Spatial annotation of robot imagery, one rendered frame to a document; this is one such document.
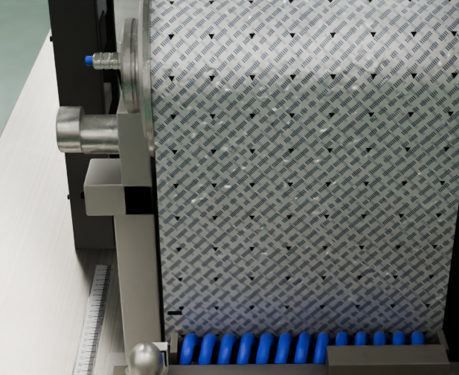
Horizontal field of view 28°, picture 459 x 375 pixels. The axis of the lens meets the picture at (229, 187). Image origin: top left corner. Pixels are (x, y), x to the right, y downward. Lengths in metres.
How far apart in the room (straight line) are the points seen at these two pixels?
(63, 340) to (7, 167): 0.41
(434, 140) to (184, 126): 0.19
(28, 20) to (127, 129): 3.97
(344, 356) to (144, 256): 0.21
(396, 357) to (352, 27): 0.26
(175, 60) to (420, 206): 0.22
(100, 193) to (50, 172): 0.53
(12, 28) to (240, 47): 3.99
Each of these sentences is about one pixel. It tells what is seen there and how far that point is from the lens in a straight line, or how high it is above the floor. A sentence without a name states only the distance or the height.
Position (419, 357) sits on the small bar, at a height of 1.05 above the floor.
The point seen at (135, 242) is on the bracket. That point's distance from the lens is 0.85.
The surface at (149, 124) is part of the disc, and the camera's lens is 0.69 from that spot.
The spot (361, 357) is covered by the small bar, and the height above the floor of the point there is 1.05.
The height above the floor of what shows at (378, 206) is 1.16.
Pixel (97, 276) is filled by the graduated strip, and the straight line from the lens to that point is 1.11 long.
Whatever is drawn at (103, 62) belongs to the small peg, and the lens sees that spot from 0.77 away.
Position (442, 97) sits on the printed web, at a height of 1.25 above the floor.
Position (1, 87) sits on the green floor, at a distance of 3.99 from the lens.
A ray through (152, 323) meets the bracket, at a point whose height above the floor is 0.98.
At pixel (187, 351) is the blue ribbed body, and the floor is 1.04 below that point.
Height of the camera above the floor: 1.53
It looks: 30 degrees down
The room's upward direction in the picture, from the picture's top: 1 degrees counter-clockwise
